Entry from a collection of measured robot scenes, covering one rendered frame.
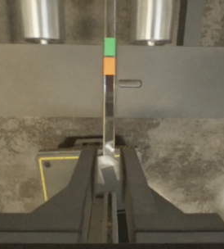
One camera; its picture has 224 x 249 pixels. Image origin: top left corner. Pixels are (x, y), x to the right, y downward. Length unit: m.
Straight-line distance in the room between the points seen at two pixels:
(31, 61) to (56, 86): 0.04
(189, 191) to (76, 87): 1.71
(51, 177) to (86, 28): 1.07
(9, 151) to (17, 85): 1.50
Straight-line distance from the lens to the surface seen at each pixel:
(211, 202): 2.03
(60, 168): 1.27
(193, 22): 0.69
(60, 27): 0.54
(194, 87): 0.25
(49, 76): 0.24
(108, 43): 0.23
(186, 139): 1.62
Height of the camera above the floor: 1.40
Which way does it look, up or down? 75 degrees down
